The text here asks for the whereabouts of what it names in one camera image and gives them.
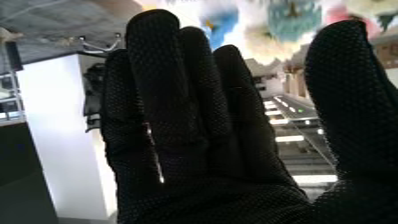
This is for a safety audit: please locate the pale blue flower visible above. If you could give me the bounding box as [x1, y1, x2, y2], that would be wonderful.
[264, 0, 325, 43]

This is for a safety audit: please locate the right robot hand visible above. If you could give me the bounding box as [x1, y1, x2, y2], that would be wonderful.
[96, 8, 398, 224]

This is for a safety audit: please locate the pink flower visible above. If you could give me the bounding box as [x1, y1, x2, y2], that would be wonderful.
[323, 4, 382, 38]

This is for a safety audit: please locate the large white flower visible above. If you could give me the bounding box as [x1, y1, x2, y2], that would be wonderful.
[239, 26, 311, 65]

